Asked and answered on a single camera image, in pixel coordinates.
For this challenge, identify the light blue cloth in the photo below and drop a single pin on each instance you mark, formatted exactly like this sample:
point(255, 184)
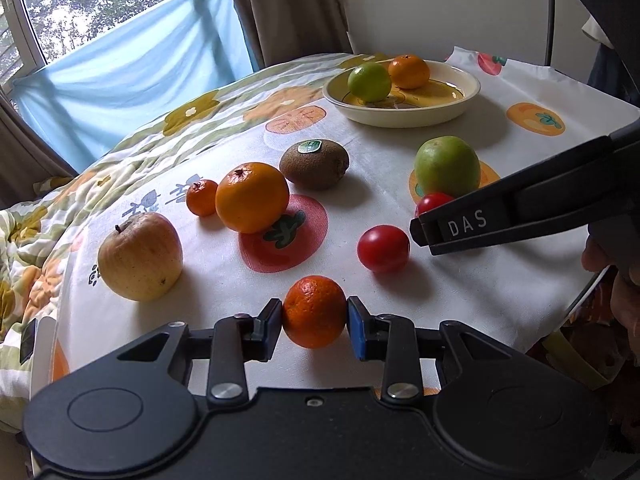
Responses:
point(125, 75)

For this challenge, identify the fruit print white tablecloth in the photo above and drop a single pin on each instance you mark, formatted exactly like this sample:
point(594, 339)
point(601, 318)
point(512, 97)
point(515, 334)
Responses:
point(475, 285)

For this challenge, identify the green lime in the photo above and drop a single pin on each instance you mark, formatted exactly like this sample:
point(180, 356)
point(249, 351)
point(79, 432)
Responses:
point(369, 82)

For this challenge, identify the green apple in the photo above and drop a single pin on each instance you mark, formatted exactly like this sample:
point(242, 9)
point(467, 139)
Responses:
point(446, 165)

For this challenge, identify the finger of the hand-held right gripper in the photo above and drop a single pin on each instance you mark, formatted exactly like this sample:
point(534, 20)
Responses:
point(500, 205)

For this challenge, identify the window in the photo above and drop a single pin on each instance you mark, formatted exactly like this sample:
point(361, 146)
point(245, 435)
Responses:
point(100, 0)

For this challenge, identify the brown kiwi with green sticker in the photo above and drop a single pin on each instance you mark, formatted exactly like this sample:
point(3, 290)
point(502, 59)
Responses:
point(314, 166)

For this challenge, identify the yellow apple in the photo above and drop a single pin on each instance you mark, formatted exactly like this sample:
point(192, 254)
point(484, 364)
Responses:
point(140, 257)

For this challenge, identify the cream yellow bowl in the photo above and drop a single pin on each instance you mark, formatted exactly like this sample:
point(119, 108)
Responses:
point(440, 105)

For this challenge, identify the small orange mandarin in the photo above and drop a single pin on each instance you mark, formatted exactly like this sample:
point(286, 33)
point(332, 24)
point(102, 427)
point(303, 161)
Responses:
point(201, 198)

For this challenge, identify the large orange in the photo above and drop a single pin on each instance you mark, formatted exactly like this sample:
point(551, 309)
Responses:
point(252, 197)

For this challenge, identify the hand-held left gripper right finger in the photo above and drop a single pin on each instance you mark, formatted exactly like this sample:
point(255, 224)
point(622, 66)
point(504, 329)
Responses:
point(356, 332)

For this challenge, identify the person's right hand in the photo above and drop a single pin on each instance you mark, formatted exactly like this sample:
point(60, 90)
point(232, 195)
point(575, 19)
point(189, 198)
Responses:
point(627, 300)

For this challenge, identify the medium orange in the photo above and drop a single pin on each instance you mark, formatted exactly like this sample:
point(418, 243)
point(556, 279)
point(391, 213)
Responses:
point(409, 72)

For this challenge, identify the red tomato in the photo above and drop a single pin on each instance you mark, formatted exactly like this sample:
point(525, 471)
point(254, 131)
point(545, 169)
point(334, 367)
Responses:
point(383, 249)
point(431, 203)

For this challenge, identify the brown curtain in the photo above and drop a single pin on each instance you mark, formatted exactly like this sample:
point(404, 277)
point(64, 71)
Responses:
point(25, 160)
point(280, 5)

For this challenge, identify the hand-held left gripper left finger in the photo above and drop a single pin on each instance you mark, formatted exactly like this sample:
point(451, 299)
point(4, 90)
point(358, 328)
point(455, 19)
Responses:
point(267, 332)

